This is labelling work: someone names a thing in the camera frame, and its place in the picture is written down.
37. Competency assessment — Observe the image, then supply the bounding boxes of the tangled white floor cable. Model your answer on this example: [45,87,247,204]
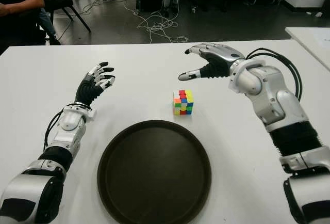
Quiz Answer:
[123,1,190,44]

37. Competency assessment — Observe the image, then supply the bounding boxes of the dark round plate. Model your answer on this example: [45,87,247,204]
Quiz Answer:
[97,120,212,224]

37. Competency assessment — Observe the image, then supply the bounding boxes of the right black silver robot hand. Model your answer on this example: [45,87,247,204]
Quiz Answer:
[177,42,245,82]

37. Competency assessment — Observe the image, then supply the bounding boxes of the multicoloured Rubik's cube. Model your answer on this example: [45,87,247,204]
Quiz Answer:
[172,89,194,117]

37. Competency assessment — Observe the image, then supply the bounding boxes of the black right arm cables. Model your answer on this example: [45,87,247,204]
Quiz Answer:
[246,48,303,102]

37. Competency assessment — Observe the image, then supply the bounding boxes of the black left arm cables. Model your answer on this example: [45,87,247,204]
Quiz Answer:
[42,106,68,151]

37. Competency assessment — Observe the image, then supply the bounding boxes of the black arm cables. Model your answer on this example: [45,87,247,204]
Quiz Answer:
[42,106,68,151]
[246,48,303,102]

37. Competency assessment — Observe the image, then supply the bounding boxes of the black folding chair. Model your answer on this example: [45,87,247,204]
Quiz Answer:
[41,0,92,44]

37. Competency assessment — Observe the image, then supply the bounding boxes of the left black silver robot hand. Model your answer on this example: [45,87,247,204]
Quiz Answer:
[74,61,116,106]

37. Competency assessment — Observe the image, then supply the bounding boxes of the white side table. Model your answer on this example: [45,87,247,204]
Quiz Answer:
[285,27,330,71]

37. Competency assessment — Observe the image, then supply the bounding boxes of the white paper sheet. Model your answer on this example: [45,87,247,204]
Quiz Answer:
[317,31,330,48]

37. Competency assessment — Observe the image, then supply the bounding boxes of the seated person in black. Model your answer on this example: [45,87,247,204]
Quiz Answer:
[0,0,62,52]

